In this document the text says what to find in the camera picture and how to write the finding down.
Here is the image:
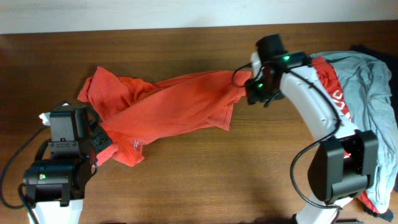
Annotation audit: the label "dark navy garment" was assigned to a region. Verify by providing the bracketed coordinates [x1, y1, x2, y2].
[350, 45, 397, 114]

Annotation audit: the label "orange red t-shirt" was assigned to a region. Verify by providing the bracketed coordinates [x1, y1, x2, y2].
[77, 67, 251, 167]

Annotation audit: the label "red printed t-shirt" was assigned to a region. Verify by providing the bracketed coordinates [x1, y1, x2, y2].
[312, 55, 380, 215]

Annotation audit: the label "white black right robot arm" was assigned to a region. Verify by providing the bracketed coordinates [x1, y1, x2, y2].
[244, 34, 378, 223]

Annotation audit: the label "grey t-shirt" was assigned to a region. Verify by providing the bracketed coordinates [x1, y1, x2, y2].
[310, 51, 397, 213]

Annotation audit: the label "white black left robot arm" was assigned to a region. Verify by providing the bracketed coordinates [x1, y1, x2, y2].
[19, 103, 112, 224]

